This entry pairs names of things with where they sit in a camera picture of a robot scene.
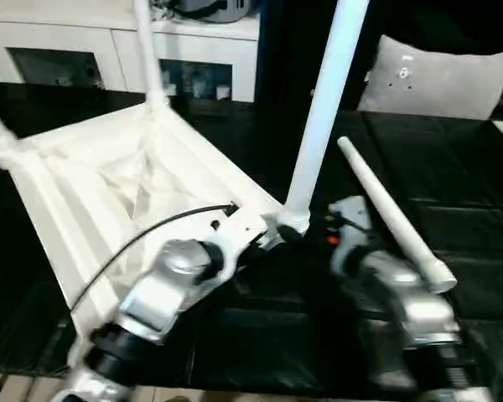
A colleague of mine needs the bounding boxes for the grey bag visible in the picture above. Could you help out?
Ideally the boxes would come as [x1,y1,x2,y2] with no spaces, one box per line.
[172,0,261,23]

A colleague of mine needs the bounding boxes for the white plastic table top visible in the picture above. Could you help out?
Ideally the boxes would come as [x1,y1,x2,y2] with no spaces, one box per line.
[0,102,288,357]

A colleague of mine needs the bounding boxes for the black work mat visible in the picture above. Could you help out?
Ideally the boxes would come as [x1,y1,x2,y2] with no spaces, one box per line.
[0,80,503,394]

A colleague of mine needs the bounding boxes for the white cabinet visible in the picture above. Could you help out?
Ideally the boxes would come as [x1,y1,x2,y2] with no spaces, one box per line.
[0,0,261,104]

